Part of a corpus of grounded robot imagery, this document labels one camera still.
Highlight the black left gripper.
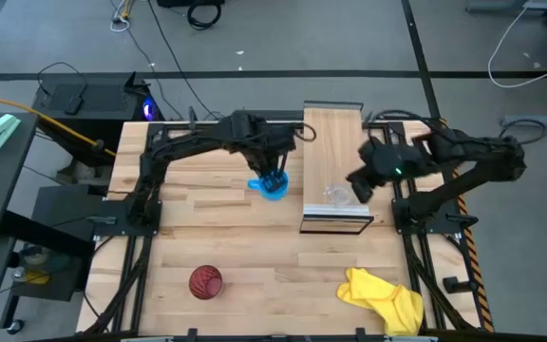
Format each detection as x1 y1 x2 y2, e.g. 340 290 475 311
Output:
243 135 298 192

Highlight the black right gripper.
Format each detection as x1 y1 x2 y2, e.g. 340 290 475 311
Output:
346 139 429 204

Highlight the blue plastic mug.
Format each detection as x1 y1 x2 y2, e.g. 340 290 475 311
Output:
247 170 291 202

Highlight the small clear glass cup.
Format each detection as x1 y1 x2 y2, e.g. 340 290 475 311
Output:
323 183 353 207

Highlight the yellow cloth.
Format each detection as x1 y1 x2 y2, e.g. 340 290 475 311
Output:
336 267 425 337

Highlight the grey desk foot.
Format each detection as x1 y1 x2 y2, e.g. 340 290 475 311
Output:
500 103 547 130

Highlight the black computer tower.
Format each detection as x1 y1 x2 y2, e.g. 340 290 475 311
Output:
31 70 161 168

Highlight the black rolling cart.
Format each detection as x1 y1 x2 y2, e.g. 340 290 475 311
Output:
0 183 98 334

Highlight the mint green stapler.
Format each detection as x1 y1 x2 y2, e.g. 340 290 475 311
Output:
0 113 23 151

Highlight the wooden shelf with metal frame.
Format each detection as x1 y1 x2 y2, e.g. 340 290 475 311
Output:
298 100 375 236

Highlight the long thin black cable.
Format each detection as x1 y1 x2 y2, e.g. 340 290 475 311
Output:
145 0 222 121

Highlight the black looped cable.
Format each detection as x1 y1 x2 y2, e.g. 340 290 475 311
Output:
498 118 547 146

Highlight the coiled black cable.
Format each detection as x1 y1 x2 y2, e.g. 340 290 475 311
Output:
186 0 223 31

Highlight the long white cable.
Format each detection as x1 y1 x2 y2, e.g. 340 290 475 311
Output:
486 0 547 89

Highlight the short white cable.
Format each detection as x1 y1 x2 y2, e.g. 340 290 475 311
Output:
108 0 136 34

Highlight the yellow cable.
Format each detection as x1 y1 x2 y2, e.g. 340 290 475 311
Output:
0 90 118 159

